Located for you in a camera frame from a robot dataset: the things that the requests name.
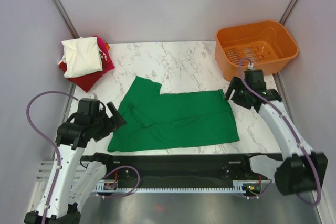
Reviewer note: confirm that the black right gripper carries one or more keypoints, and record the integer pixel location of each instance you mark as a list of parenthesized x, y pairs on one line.
[(236, 84)]

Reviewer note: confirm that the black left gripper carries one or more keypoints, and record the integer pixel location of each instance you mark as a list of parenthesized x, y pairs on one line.
[(117, 120)]

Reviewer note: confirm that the green t-shirt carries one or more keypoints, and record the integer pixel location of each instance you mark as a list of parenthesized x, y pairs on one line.
[(157, 121)]

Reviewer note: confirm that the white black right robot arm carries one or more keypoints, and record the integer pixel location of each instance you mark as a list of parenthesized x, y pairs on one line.
[(302, 169)]

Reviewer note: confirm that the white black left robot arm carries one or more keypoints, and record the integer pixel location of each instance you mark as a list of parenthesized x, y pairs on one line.
[(73, 176)]

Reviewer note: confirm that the folded red t-shirt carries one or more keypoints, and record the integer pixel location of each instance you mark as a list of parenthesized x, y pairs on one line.
[(86, 82)]

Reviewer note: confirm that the folded magenta t-shirt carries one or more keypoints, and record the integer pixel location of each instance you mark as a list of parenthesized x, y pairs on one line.
[(105, 56)]

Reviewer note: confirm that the orange plastic basket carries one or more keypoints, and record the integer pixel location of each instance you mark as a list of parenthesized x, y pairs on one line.
[(267, 44)]

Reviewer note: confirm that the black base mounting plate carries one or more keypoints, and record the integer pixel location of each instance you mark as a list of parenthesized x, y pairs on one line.
[(168, 171)]

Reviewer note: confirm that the folded white t-shirt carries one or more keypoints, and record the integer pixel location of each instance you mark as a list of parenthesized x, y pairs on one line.
[(81, 56)]

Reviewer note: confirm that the white slotted cable duct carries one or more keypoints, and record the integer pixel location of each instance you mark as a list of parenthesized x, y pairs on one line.
[(236, 187)]

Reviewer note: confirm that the left aluminium corner post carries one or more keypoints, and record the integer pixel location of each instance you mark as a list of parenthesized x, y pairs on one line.
[(65, 17)]

